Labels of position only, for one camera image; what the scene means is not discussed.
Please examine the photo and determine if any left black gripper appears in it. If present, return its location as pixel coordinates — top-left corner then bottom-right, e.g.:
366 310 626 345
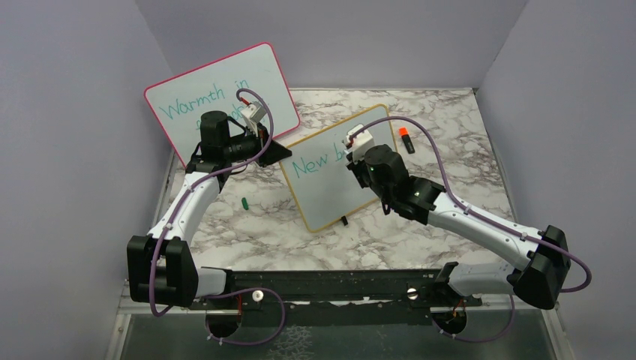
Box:
224 121 292 168

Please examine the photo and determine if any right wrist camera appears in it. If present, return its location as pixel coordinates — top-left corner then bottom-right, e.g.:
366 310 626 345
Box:
343 124 375 164

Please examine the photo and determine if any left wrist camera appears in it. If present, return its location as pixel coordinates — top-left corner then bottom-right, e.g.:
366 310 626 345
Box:
239 102 266 134

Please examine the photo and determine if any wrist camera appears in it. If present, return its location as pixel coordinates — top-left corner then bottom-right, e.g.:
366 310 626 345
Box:
239 102 266 134
343 124 375 164

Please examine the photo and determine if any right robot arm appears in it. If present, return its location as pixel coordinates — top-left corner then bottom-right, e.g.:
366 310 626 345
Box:
346 144 571 310

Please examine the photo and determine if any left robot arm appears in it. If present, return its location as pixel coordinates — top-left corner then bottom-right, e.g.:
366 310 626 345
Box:
127 104 292 308

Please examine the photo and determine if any yellow framed whiteboard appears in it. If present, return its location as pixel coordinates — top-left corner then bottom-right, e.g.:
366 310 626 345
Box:
280 104 389 233

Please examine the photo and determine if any pink framed whiteboard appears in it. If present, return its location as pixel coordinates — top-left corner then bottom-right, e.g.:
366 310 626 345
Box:
144 42 300 164

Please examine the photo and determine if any orange black highlighter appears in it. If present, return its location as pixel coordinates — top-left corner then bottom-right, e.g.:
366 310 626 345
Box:
399 127 416 155

